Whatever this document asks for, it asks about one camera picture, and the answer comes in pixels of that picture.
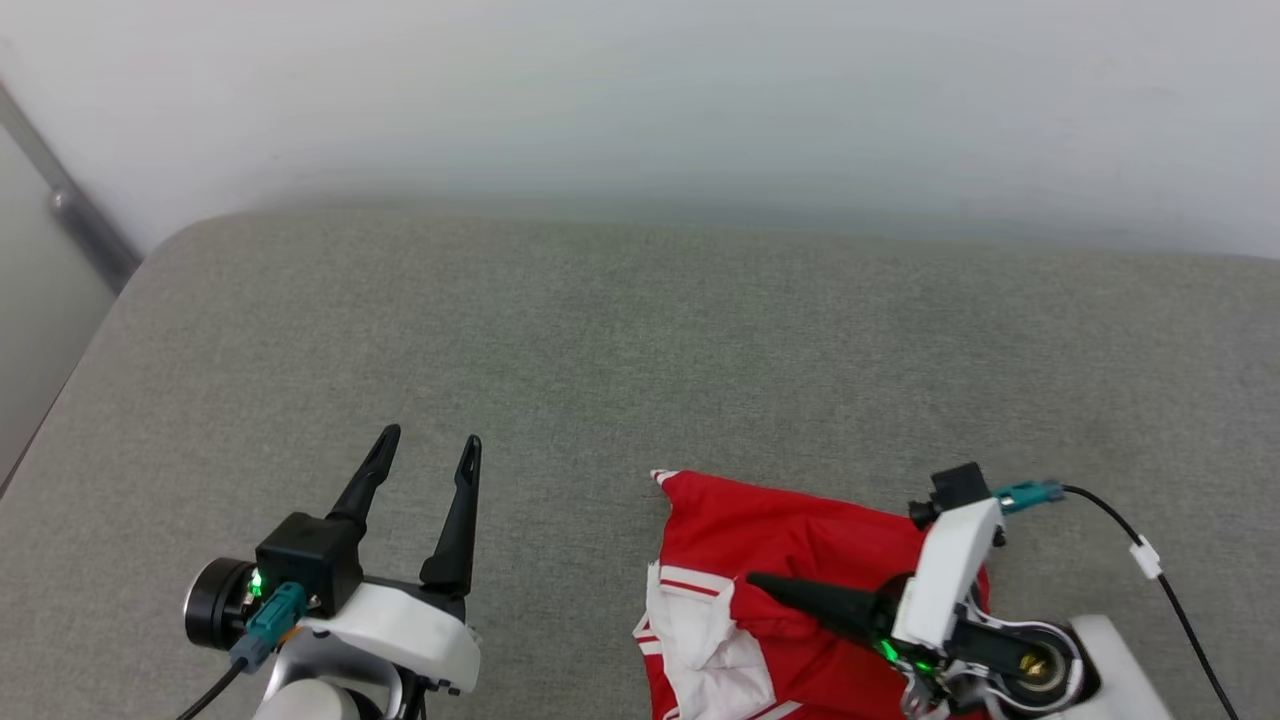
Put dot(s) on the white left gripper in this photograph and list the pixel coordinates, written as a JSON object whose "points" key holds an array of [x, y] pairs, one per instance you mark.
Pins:
{"points": [[410, 625]]}

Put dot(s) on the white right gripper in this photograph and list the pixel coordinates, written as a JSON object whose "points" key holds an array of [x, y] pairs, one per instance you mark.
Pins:
{"points": [[945, 580]]}

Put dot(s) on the red jersey number 23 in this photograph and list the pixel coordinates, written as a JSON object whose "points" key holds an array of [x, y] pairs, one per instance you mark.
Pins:
{"points": [[800, 540]]}

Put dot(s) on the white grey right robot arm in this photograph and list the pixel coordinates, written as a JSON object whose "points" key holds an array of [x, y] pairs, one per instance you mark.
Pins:
{"points": [[1110, 660]]}

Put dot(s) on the black round left gripper motor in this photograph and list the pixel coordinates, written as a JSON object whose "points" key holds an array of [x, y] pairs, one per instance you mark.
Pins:
{"points": [[215, 605]]}

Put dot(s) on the grey fabric sofa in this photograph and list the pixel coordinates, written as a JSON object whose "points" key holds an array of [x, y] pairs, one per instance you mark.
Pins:
{"points": [[600, 350]]}

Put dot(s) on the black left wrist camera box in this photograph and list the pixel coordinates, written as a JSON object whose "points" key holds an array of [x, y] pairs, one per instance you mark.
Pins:
{"points": [[305, 560]]}

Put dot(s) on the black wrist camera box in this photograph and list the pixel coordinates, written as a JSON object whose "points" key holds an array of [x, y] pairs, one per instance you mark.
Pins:
{"points": [[305, 560], [960, 488]]}

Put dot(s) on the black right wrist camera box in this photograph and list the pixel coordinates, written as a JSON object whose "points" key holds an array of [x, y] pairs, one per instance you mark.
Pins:
{"points": [[960, 488]]}

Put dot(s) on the grey metal rail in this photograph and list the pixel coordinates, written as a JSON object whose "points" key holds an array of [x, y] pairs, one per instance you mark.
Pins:
{"points": [[90, 225]]}

